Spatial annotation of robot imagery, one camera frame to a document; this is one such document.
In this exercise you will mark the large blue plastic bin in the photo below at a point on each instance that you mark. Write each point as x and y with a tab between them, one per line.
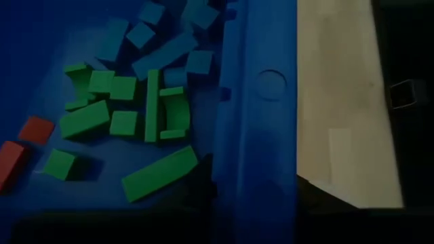
257	135

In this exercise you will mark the red block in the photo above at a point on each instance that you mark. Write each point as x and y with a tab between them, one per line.
10	162
36	130

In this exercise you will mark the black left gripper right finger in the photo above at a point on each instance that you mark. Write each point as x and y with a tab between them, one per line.
356	227

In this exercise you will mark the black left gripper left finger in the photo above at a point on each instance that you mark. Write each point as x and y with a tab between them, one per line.
135	227

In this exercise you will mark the green arch block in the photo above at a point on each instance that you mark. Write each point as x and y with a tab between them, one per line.
176	112

